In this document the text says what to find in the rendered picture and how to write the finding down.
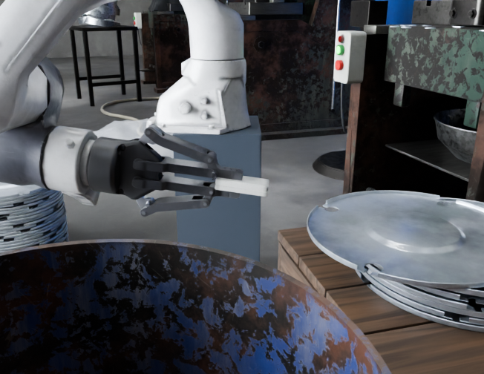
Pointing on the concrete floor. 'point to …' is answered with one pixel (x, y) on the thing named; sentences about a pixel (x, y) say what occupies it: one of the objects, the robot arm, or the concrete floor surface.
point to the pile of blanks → (29, 220)
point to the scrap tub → (163, 314)
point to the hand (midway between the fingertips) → (242, 184)
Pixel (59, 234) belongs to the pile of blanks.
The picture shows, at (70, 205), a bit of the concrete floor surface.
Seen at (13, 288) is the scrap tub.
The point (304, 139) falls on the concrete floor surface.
